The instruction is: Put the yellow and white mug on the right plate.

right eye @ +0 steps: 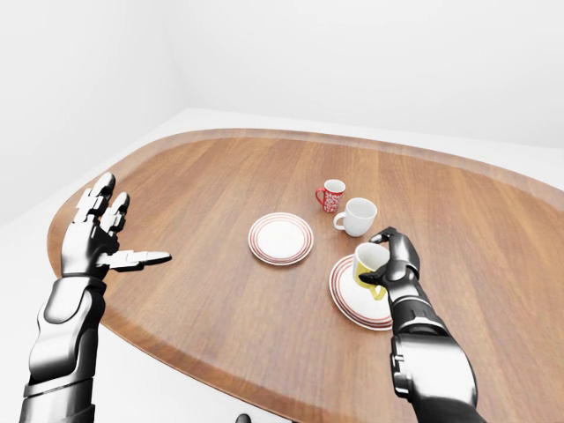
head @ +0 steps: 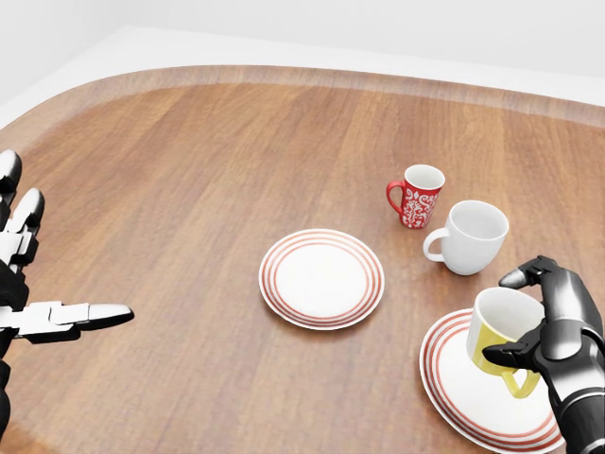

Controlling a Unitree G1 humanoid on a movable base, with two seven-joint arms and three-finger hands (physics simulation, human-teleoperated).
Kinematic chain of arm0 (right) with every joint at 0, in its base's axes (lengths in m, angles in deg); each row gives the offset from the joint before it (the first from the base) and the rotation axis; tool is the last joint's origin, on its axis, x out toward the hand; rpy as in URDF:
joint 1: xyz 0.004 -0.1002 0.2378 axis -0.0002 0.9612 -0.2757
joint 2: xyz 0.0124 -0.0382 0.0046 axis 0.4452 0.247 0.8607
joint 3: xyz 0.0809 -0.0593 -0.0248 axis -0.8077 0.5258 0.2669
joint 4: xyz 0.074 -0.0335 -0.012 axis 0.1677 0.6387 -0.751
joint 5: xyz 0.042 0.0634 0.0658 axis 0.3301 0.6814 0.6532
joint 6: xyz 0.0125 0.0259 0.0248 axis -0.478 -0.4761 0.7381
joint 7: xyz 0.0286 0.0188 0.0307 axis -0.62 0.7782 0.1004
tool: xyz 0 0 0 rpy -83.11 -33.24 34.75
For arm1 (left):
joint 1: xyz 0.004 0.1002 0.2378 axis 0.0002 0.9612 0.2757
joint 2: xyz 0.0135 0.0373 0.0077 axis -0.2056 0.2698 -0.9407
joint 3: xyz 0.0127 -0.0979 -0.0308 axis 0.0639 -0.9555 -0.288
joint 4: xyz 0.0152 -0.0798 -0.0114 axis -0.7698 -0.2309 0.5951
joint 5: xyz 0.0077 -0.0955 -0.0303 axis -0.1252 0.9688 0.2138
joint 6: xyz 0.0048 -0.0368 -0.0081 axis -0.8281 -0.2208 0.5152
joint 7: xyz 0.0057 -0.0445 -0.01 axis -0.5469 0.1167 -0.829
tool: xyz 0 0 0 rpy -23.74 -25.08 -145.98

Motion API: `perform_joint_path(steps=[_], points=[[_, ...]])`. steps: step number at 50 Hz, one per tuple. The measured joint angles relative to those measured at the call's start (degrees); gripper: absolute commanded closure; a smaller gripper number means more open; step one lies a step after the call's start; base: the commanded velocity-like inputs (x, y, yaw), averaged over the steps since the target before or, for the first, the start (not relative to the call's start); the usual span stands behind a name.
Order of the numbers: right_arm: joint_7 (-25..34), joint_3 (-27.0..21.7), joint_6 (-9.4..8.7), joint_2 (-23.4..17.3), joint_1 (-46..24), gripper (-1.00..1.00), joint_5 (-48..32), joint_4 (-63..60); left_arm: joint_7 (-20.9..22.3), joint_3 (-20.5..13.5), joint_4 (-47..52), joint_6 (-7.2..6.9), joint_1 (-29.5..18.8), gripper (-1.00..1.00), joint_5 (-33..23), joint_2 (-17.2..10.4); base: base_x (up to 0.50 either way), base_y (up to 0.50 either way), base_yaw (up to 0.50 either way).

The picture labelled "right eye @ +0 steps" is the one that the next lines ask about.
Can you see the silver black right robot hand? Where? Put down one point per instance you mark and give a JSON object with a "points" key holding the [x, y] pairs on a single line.
{"points": [[402, 260]]}

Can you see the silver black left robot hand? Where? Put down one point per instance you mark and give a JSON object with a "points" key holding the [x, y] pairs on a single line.
{"points": [[83, 247]]}

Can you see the yellow and white mug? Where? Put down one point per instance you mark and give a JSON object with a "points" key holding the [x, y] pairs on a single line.
{"points": [[369, 269]]}

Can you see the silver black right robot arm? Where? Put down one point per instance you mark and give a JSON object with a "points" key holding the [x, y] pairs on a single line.
{"points": [[429, 357]]}

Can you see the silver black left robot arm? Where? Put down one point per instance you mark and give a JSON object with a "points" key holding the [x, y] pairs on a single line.
{"points": [[61, 348]]}

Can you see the plain white mug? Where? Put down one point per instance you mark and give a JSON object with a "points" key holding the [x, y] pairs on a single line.
{"points": [[358, 217]]}

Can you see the white plate with red rings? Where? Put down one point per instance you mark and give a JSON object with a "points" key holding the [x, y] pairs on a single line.
{"points": [[357, 304], [280, 238]]}

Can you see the red white patterned mug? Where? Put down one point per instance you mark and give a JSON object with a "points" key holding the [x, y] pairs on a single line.
{"points": [[331, 196]]}

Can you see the small dark shape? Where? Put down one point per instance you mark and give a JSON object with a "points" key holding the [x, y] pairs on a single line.
{"points": [[243, 418]]}

